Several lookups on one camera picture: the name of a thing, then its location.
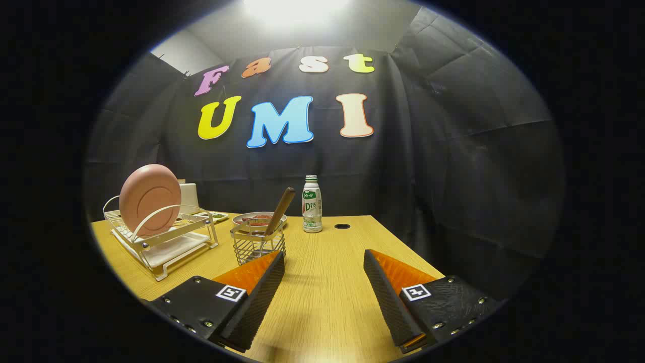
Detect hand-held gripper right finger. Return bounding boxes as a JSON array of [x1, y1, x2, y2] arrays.
[[363, 249, 504, 354]]

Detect pink plate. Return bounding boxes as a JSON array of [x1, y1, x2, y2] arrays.
[[119, 164, 182, 238]]

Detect grey plate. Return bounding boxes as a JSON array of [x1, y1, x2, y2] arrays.
[[232, 212, 288, 232]]

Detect bright ceiling light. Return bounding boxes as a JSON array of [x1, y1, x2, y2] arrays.
[[242, 0, 353, 27]]

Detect white toaster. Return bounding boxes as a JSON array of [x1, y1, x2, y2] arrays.
[[179, 179, 198, 210]]

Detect wooden handled spoon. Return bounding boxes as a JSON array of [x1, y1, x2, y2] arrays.
[[250, 187, 296, 255]]

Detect white wire dish rack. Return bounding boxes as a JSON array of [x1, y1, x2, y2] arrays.
[[103, 196, 220, 281]]

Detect metal wire basket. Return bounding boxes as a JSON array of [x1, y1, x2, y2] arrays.
[[230, 222, 287, 266]]

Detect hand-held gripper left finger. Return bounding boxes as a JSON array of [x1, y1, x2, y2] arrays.
[[141, 251, 286, 353]]

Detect white bottle with green label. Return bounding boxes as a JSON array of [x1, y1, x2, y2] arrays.
[[302, 175, 323, 233]]

